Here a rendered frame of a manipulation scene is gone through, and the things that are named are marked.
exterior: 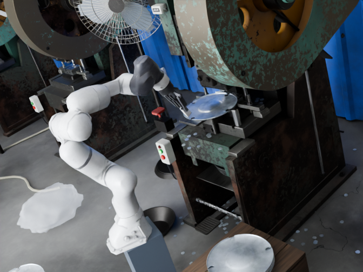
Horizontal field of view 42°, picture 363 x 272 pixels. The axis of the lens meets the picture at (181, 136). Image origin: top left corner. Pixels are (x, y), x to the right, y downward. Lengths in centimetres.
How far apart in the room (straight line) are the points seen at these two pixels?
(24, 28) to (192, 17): 171
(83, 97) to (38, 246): 166
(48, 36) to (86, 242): 140
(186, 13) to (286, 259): 108
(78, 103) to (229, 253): 91
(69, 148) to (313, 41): 118
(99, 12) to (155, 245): 153
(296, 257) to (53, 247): 176
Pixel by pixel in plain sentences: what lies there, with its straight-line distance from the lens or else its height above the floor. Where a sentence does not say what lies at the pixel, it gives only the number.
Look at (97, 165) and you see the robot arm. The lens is 200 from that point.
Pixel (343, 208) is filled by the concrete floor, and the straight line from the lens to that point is 285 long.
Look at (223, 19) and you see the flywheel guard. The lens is 181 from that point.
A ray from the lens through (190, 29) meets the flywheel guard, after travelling 185.
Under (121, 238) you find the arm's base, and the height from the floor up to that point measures 51.
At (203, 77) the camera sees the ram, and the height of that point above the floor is 94.
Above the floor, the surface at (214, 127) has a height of 69.
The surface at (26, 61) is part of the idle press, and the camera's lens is 544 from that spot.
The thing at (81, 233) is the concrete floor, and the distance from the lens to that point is 329.
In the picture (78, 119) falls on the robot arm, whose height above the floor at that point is 114.
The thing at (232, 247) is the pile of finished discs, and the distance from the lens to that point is 216.
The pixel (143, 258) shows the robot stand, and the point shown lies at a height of 38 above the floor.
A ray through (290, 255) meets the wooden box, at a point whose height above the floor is 35.
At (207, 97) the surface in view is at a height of 78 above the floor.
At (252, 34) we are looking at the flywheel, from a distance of 205.
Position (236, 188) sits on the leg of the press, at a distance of 237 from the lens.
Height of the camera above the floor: 181
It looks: 27 degrees down
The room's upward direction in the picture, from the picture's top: 18 degrees counter-clockwise
